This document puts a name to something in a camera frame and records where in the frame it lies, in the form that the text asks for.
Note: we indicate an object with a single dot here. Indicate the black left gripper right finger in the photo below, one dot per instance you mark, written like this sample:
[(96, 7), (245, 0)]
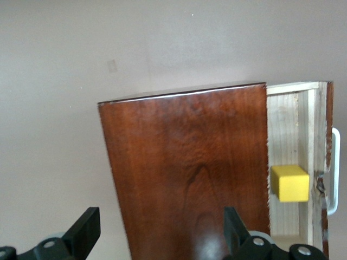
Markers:
[(233, 230)]

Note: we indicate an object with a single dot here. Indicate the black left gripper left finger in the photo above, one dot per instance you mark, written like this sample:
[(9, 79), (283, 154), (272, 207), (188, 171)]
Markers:
[(81, 233)]

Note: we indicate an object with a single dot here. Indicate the yellow block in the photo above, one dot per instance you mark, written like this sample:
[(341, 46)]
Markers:
[(291, 187)]

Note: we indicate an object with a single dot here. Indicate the light wood drawer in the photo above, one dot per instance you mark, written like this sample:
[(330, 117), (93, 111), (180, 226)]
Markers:
[(283, 130)]

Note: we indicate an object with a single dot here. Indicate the dark brown wooden cabinet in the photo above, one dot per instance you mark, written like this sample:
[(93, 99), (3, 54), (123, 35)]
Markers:
[(184, 151)]

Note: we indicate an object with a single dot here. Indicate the small clear tape patch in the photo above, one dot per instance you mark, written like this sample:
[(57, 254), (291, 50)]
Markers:
[(112, 66)]

